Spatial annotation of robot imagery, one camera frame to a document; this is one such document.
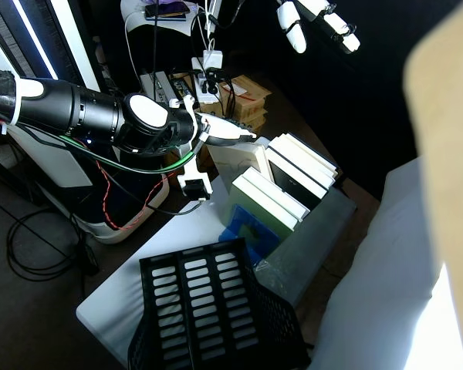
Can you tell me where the light wood-look book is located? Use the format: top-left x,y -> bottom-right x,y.
207,141 -> 270,185

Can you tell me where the cardboard box red tape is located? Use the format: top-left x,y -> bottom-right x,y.
218,75 -> 273,116

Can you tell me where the white charger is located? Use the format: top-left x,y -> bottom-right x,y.
202,49 -> 225,71

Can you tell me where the plain cardboard box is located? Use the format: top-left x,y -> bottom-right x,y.
231,107 -> 269,132

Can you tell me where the white power strip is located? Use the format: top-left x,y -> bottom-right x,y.
191,56 -> 221,105

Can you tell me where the green circuit board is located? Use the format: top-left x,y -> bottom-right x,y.
168,76 -> 194,97

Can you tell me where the dark tablet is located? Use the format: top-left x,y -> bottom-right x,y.
144,2 -> 188,22

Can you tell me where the grey metal box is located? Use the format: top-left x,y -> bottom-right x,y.
140,70 -> 171,102

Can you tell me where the white stool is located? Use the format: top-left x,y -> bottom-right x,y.
120,0 -> 201,38

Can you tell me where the black Let It Be book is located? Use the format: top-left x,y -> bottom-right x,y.
268,148 -> 335,212

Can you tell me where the tan blurred board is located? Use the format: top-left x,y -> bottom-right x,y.
403,0 -> 463,370

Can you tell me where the pale green book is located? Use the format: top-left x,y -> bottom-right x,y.
230,175 -> 299,235

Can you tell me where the blue metal bookend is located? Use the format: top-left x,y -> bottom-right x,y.
218,203 -> 283,267

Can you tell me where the black white robot column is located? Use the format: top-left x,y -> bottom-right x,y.
0,0 -> 101,93

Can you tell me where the black mesh file organizer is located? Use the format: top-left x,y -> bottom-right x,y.
127,237 -> 313,370

